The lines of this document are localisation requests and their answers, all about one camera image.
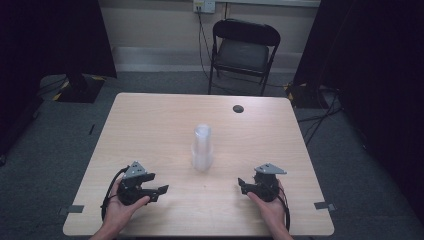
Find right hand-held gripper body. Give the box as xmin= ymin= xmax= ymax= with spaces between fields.
xmin=254 ymin=162 xmax=288 ymax=203

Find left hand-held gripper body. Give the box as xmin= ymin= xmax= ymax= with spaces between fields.
xmin=116 ymin=161 xmax=150 ymax=206

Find stack of clear plastic cups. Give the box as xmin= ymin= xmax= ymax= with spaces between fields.
xmin=190 ymin=123 xmax=215 ymax=173

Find person's left hand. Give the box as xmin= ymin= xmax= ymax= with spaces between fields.
xmin=103 ymin=179 xmax=151 ymax=231

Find person's right hand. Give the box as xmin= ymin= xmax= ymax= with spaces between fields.
xmin=246 ymin=181 xmax=291 ymax=233

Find grey tape strip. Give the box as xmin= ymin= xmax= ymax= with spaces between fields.
xmin=313 ymin=200 xmax=337 ymax=213
xmin=58 ymin=204 xmax=85 ymax=217

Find black stand base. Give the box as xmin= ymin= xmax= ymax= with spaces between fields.
xmin=52 ymin=73 xmax=107 ymax=104
xmin=286 ymin=81 xmax=322 ymax=110

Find black folding chair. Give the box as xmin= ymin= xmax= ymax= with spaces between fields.
xmin=207 ymin=18 xmax=282 ymax=97

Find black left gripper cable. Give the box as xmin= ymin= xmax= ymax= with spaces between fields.
xmin=100 ymin=165 xmax=131 ymax=222

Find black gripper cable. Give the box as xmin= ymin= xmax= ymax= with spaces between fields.
xmin=100 ymin=165 xmax=131 ymax=222
xmin=277 ymin=185 xmax=292 ymax=232

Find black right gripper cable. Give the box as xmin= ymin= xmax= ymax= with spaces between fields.
xmin=277 ymin=185 xmax=292 ymax=232

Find black floor cables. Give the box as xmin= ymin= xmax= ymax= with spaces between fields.
xmin=295 ymin=85 xmax=345 ymax=147

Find black power cable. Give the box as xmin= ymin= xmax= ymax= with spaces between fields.
xmin=196 ymin=9 xmax=215 ymax=82

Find white wall socket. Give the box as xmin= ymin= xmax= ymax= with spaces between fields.
xmin=192 ymin=0 xmax=217 ymax=15

